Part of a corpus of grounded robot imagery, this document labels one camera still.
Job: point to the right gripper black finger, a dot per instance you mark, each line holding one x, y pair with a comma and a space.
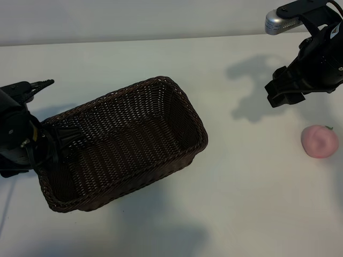
294, 97
277, 93

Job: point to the dark brown wicker basket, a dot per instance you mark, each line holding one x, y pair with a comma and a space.
128, 134

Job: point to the black right camera mount bracket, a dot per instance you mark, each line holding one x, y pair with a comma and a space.
297, 6

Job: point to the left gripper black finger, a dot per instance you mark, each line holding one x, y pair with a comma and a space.
68, 135

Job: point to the black left camera mount bracket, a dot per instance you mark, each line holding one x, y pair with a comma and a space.
16, 89

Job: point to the pink peach with green leaf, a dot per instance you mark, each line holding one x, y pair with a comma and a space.
319, 142

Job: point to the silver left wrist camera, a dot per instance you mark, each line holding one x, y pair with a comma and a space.
31, 98

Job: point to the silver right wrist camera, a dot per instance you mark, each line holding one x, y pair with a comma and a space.
276, 24

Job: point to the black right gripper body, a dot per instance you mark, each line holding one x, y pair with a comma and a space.
321, 61

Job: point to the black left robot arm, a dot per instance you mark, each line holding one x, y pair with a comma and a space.
10, 139

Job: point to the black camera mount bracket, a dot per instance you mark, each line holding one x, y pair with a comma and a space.
297, 6
16, 89

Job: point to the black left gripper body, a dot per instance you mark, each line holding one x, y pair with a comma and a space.
43, 147

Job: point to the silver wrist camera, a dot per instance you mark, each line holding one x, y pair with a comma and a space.
31, 98
276, 24

